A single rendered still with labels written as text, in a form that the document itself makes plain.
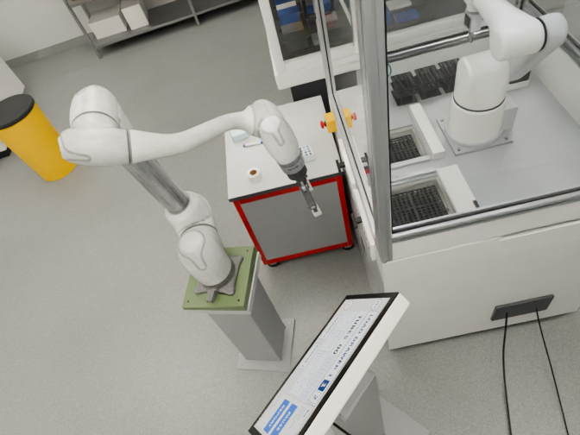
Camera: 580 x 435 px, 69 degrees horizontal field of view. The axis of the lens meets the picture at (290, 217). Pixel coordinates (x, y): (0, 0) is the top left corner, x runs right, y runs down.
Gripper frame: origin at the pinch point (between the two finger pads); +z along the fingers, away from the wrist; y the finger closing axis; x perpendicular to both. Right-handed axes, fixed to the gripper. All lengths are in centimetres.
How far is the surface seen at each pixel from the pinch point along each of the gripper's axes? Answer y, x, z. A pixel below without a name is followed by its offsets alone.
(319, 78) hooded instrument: -105, 26, 19
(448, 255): 32, 37, 20
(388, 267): 30.3, 15.9, 15.8
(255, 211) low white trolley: -42, -34, 33
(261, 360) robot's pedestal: 8, -67, 91
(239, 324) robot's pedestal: 12, -55, 42
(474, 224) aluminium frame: 34, 46, 6
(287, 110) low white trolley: -92, 2, 21
